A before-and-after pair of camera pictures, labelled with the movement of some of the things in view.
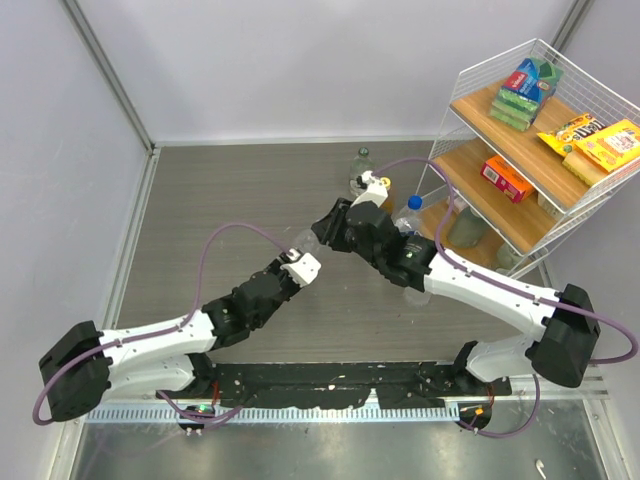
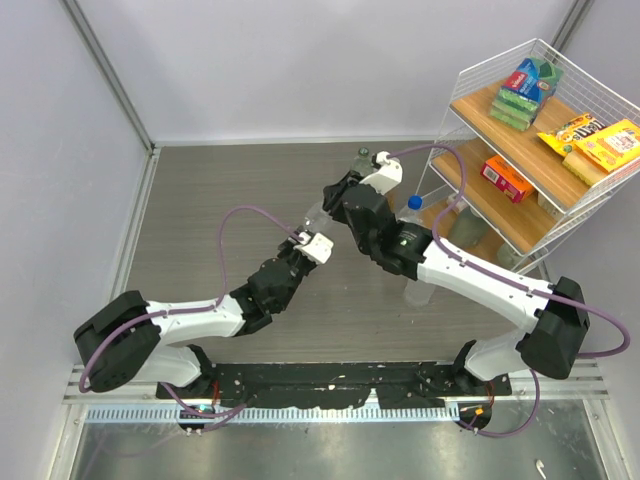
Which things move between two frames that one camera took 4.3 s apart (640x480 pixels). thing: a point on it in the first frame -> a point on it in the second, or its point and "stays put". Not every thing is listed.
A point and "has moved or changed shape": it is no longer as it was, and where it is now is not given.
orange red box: x=506 y=179 stays put
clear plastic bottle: x=307 y=241 has moved or changed shape
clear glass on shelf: x=507 y=258 stays put
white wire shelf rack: x=533 y=146 stays put
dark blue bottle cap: x=414 y=202 stays put
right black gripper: x=329 y=229 -> x=331 y=195
